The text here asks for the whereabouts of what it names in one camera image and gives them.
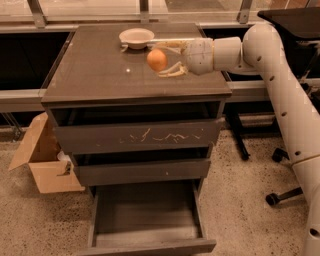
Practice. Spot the grey middle drawer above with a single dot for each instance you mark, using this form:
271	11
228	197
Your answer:
142	166

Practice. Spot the orange fruit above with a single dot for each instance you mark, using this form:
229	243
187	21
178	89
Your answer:
157	60

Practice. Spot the grey drawer cabinet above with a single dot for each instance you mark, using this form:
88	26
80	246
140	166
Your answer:
94	71

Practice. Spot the white bowl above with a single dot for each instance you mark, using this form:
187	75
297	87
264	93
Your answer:
136	38

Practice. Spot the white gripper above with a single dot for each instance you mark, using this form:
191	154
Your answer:
199	56

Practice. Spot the metal window railing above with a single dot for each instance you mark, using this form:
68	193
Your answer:
17	16

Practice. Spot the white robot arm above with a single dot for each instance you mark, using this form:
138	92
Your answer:
261	51

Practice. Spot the black office chair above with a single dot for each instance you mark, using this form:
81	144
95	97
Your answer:
283	193

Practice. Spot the grey top drawer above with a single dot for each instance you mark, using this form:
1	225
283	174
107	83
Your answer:
111	129

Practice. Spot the black side table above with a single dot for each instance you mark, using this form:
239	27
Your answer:
299	30

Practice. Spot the open cardboard box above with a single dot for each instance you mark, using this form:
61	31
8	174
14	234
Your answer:
39	149

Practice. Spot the grey open bottom drawer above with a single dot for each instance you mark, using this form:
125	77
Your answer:
147	219

